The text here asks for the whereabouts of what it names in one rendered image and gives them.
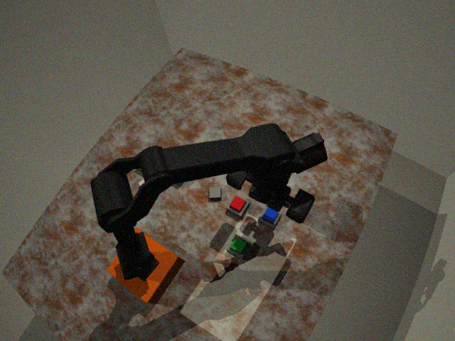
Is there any green button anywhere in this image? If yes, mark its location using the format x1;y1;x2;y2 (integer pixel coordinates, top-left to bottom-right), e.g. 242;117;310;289
226;234;252;260

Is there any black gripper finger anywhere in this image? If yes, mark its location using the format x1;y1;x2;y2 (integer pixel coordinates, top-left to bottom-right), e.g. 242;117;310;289
249;192;268;204
267;202;283;212

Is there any blue button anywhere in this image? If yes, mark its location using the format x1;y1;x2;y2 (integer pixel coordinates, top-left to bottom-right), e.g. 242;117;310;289
257;205;282;230

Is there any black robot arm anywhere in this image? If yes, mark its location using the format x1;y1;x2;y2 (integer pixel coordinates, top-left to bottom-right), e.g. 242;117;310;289
90;123;328;281

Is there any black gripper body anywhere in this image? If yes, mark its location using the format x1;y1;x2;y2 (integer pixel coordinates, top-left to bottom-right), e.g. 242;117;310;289
226;171;315;223

